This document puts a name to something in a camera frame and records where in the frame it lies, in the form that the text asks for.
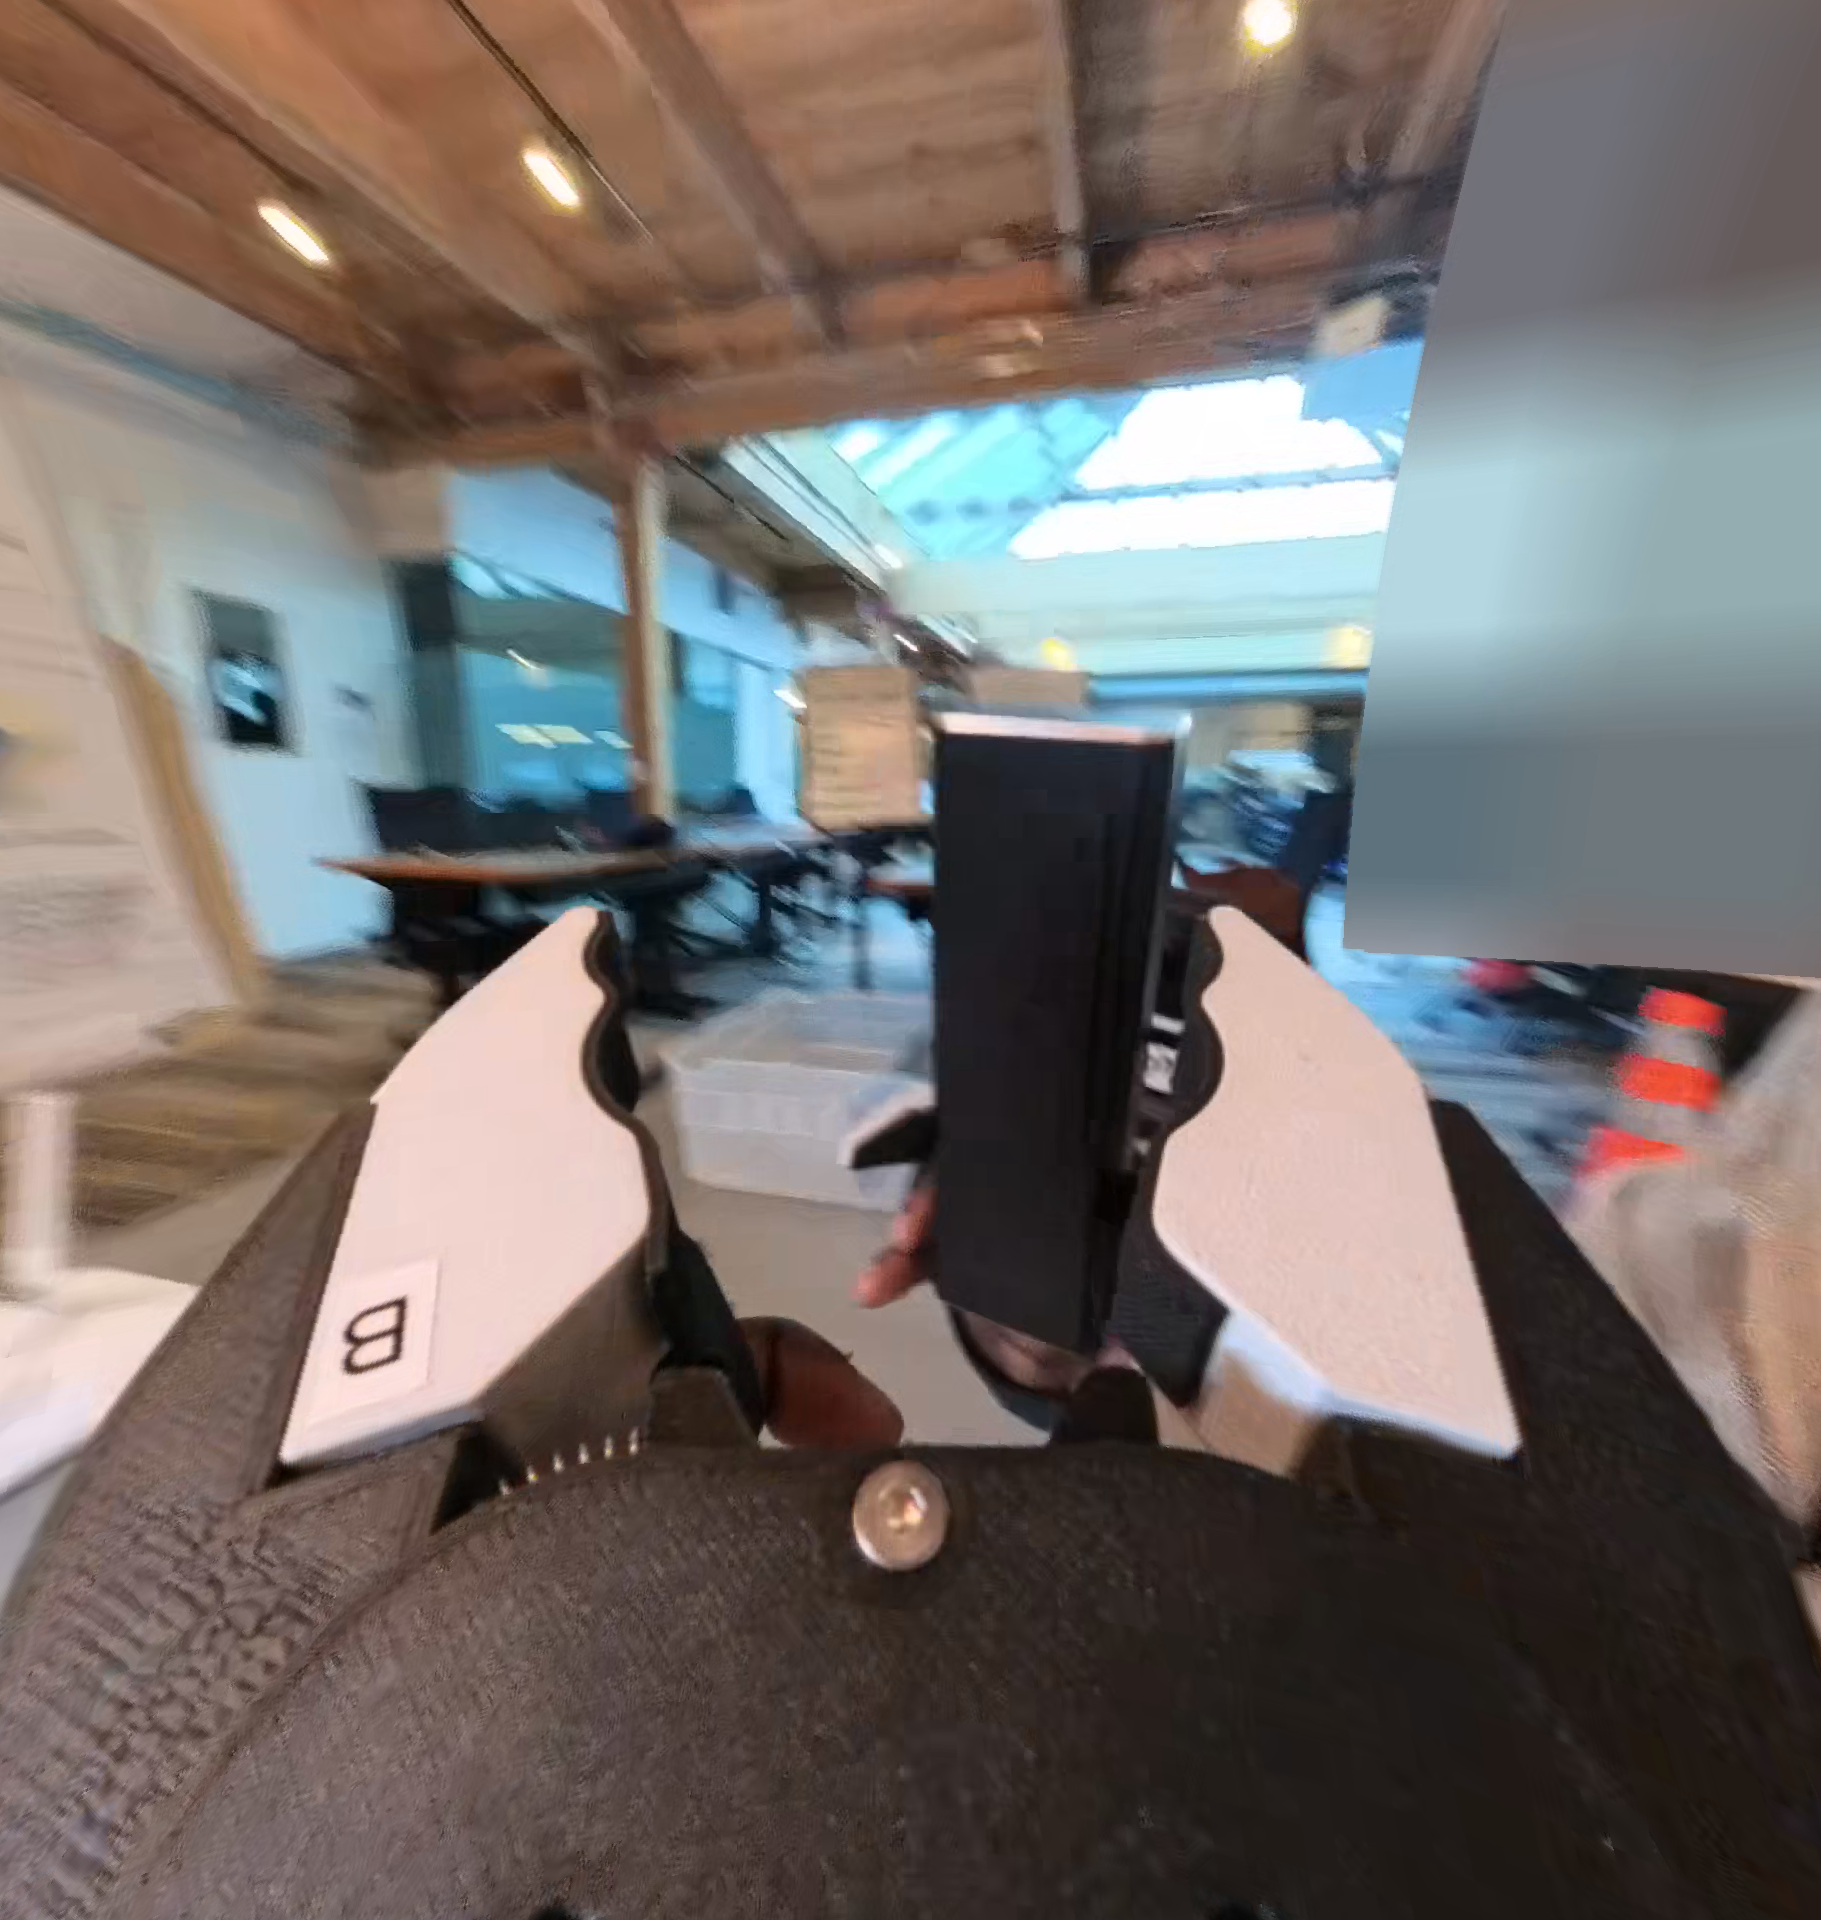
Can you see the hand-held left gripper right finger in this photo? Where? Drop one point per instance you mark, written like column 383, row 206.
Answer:
column 1316, row 1200

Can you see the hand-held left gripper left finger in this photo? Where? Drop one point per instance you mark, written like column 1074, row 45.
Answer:
column 491, row 1171

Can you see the clear plastic bin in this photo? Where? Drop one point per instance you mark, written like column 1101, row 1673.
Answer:
column 792, row 1096

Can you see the black usb hub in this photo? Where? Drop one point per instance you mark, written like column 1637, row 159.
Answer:
column 1045, row 1021

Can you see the person's right forearm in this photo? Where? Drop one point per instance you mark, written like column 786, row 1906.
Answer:
column 1735, row 1276

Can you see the person's right hand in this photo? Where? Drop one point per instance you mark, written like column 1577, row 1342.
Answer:
column 1030, row 1372

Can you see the wooden top desk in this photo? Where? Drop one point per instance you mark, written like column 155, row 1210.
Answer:
column 507, row 866

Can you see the orange traffic cone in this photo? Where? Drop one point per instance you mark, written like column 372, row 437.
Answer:
column 1661, row 1072

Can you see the door with dark window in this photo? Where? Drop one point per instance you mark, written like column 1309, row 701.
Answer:
column 245, row 671

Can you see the handwritten whiteboard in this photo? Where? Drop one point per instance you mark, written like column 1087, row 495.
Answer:
column 857, row 743

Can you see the instruction poster board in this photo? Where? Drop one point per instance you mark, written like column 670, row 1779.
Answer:
column 53, row 750

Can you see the ceiling spotlight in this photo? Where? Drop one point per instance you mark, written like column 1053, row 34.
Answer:
column 294, row 236
column 552, row 177
column 1266, row 21

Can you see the wooden support post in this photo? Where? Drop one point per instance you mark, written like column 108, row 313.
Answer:
column 643, row 645

